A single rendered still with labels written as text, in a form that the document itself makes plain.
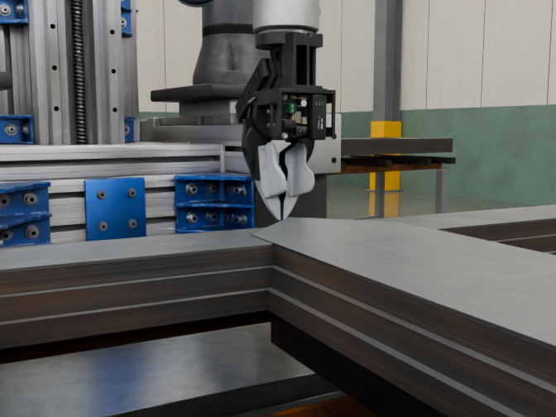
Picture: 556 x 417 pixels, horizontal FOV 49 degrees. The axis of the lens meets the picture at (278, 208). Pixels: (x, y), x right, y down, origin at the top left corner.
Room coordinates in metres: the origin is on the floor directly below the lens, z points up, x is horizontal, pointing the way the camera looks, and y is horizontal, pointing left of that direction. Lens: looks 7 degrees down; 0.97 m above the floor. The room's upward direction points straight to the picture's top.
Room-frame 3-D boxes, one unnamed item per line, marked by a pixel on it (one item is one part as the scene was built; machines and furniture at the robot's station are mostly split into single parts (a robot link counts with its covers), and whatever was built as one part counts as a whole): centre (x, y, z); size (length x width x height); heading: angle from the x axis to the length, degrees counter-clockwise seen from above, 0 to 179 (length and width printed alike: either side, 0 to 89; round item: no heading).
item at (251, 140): (0.72, 0.02, 0.95); 0.05 x 0.02 x 0.09; 117
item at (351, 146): (4.72, -0.54, 0.45); 1.66 x 0.84 x 0.91; 127
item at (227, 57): (1.07, 0.07, 1.09); 0.15 x 0.15 x 0.10
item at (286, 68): (0.71, -0.01, 1.01); 0.09 x 0.08 x 0.12; 27
